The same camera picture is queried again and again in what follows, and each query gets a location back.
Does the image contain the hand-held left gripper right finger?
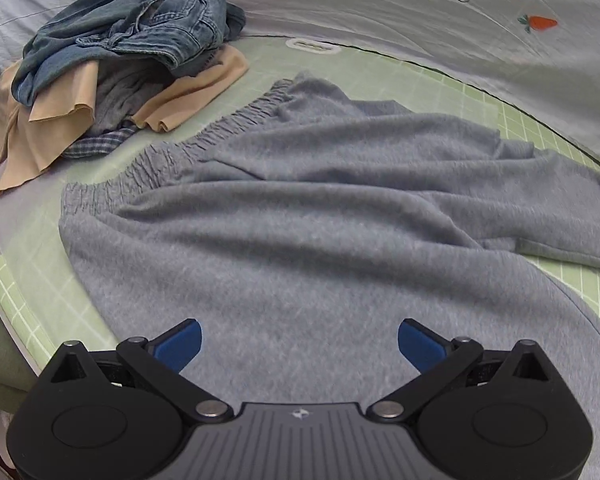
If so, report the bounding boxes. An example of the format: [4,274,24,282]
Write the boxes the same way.
[367,318,556,426]

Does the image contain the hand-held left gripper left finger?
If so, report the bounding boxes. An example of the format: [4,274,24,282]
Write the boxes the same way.
[47,318,233,426]

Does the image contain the grey sweatpants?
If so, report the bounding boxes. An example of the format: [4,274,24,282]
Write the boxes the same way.
[59,72,600,466]

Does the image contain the green grid mat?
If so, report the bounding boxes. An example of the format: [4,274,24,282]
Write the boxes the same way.
[0,35,600,377]

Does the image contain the green blanket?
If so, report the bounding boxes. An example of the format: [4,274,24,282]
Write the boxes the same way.
[0,280,47,411]

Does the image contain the blue plaid shirt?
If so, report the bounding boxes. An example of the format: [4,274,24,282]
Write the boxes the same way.
[61,126,142,160]

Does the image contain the grey ribbed garment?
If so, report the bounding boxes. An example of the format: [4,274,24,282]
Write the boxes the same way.
[92,47,222,134]

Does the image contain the beige garment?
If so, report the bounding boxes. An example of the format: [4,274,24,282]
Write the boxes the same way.
[0,45,251,197]

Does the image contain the blue denim jeans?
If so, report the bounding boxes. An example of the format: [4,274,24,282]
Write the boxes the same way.
[11,0,247,109]

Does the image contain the white carrot print sheet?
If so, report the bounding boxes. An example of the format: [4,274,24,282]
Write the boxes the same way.
[0,0,600,182]

